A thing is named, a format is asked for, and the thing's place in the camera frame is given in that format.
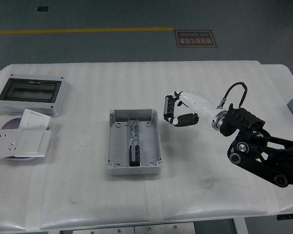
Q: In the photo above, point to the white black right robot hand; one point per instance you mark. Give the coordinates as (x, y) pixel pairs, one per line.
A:
(195, 102)

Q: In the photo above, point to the black cylindrical battery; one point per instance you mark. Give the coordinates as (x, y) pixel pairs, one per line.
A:
(134, 156)

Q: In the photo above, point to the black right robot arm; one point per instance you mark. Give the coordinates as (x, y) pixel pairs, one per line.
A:
(244, 119)

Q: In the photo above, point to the grey open junction box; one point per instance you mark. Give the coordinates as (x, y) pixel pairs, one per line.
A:
(117, 146)

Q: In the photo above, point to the grey distribution box dark window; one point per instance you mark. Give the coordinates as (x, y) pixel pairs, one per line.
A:
(29, 90)

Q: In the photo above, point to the white foam mat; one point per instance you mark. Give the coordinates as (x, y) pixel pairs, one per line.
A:
(185, 78)

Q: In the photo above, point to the white tape strip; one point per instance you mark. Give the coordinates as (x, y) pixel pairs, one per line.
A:
(273, 204)
(34, 200)
(153, 202)

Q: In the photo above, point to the white table leg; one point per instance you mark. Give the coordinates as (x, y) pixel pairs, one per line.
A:
(240, 226)

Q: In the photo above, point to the black table control panel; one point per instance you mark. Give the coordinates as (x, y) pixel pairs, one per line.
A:
(289, 217)

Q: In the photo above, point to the dark floor hatch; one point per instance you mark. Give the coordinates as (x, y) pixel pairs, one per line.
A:
(42, 9)

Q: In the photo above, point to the purple round plate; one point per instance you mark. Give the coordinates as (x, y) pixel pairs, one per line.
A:
(12, 123)

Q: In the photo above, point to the metal mounting rail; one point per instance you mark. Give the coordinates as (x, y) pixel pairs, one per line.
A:
(133, 131)

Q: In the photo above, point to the grey metal table frame plate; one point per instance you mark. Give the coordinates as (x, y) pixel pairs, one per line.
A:
(127, 229)

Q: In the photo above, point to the white wall switch panel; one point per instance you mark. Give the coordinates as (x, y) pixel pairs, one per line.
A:
(31, 143)
(35, 119)

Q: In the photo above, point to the white wall socket panel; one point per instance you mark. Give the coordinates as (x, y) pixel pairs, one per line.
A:
(2, 143)

